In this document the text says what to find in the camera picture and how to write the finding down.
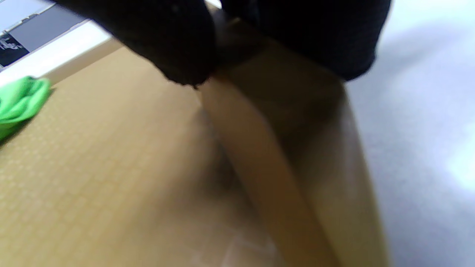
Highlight person's right hand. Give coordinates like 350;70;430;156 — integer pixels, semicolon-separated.
56;0;392;88

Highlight brown plastic food tray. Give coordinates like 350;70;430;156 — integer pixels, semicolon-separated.
0;7;390;267

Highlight green square towel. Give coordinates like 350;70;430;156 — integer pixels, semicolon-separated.
0;76;51;141

